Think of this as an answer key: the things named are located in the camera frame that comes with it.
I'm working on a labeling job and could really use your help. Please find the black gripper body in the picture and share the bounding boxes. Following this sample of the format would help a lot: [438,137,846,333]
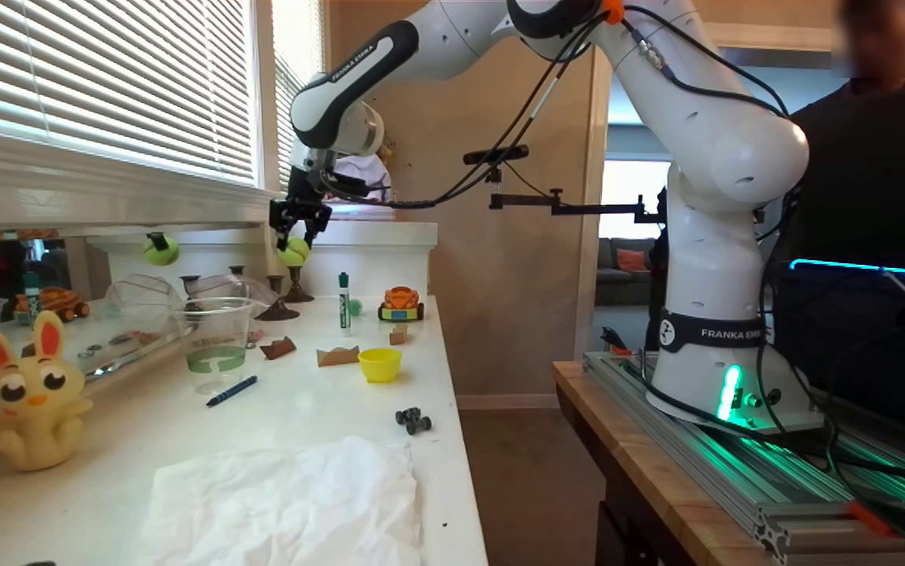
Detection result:
[286,167,341,218]

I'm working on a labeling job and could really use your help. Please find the green tennis ball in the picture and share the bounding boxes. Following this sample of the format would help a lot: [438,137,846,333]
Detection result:
[277,236,313,271]

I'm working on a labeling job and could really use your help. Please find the dark brown candle holder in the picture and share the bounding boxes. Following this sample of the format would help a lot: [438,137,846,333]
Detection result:
[255,271,303,325]
[281,263,313,306]

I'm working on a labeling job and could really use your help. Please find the grey round plate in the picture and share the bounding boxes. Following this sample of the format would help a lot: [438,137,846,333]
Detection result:
[304,197,400,224]

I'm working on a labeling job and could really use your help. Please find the white window blinds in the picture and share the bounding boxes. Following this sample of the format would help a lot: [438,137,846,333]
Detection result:
[275,55,327,201]
[0,0,258,189]

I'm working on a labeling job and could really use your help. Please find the orange toy car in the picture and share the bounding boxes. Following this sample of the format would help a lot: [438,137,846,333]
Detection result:
[373,283,428,325]

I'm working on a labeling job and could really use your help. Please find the clear glass jar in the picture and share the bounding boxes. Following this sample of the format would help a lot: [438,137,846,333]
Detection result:
[178,292,258,378]

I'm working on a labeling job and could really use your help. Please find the small yellow cup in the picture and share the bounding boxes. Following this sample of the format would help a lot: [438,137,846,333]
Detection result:
[355,344,406,387]

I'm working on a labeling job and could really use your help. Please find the black pen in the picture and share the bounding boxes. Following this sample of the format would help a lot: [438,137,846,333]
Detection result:
[206,371,263,408]

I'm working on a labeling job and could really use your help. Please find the small black toy car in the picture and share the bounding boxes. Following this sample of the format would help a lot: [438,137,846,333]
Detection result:
[392,406,438,436]

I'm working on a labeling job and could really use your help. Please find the white crumpled cloth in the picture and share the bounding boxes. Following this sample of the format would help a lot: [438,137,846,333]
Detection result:
[135,431,431,566]

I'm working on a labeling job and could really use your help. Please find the yellow bunny plush toy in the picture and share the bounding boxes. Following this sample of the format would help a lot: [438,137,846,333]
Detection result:
[0,307,95,471]

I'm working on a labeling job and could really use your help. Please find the wooden workbench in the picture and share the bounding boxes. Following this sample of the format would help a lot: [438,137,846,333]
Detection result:
[550,359,778,566]

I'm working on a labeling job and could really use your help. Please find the person in black shirt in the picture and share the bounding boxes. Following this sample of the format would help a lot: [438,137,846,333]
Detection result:
[785,0,905,263]

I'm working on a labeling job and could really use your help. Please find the black box with cyan light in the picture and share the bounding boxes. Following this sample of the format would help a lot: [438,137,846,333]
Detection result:
[769,249,905,442]

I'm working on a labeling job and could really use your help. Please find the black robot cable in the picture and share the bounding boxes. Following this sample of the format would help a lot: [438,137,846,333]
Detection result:
[363,0,791,215]

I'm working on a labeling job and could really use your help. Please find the black stereo camera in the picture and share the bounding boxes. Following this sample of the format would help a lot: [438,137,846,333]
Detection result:
[460,142,534,171]

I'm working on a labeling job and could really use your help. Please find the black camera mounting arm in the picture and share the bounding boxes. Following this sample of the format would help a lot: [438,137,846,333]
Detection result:
[483,160,671,226]

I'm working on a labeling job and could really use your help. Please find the white door frame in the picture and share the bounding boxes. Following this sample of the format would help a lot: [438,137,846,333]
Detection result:
[571,40,684,365]

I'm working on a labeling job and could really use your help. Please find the aluminium extrusion rail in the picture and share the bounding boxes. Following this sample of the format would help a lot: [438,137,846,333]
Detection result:
[581,348,905,560]

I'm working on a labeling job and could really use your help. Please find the black base cables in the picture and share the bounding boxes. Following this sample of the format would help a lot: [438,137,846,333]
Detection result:
[644,311,905,496]

